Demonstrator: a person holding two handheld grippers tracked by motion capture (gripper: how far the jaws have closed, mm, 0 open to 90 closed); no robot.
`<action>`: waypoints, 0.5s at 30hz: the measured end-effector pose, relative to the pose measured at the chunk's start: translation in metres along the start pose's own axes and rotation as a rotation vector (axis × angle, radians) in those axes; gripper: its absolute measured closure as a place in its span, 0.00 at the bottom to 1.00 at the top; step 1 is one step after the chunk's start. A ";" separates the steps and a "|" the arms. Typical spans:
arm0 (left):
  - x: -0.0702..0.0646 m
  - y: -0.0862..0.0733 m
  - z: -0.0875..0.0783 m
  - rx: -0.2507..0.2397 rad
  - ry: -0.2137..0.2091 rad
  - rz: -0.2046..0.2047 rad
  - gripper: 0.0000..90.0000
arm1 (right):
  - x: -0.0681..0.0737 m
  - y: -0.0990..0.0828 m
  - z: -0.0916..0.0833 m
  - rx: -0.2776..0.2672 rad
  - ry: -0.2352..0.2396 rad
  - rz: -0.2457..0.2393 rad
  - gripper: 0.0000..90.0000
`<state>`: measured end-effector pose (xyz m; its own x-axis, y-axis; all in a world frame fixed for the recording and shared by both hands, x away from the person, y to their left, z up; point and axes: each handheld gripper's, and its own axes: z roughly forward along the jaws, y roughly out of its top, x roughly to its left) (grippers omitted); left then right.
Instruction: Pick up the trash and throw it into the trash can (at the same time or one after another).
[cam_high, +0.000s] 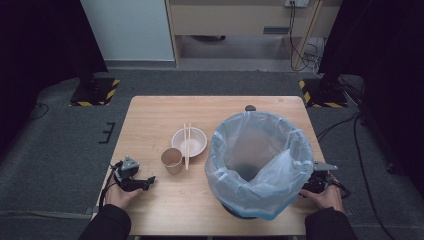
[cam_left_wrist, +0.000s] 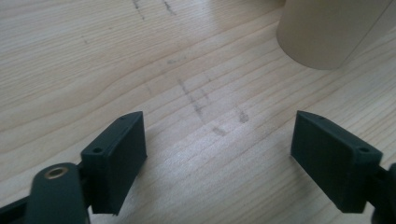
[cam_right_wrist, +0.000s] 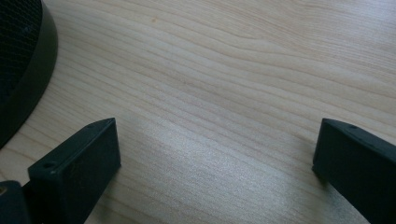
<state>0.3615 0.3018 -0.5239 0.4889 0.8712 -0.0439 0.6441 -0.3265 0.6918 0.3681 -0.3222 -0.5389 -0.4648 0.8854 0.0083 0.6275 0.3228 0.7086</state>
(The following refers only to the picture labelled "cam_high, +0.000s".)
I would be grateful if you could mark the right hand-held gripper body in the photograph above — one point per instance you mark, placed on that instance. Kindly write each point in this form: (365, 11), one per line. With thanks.
(319, 181)

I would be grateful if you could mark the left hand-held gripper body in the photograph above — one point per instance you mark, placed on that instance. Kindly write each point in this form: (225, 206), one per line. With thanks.
(127, 171)

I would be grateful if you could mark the wooden chopstick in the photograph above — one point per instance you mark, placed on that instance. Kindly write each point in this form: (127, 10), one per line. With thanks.
(185, 146)
(189, 136)

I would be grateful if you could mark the person's right hand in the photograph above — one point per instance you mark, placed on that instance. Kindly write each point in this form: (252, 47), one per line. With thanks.
(328, 199)

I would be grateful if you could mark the person's left hand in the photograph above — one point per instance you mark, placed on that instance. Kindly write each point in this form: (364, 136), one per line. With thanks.
(119, 197)

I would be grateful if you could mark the brown paper cup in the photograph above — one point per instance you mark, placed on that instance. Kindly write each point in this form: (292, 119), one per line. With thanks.
(172, 161)

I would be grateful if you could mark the white disposable bowl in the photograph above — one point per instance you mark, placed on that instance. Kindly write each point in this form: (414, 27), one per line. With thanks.
(196, 141)

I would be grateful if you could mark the black stand base striped tape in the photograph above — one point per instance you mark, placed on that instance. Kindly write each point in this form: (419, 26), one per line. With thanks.
(95, 91)
(325, 95)

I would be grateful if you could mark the small dark round object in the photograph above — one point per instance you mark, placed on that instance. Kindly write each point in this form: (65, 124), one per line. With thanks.
(250, 108)

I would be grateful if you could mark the black curtain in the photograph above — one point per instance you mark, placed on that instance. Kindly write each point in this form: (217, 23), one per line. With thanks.
(36, 50)
(383, 50)

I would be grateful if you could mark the white power outlet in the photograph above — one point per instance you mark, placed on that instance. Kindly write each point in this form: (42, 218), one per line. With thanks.
(296, 3)

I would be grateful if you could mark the beige office desk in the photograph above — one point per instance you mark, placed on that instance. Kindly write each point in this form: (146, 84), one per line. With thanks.
(233, 18)

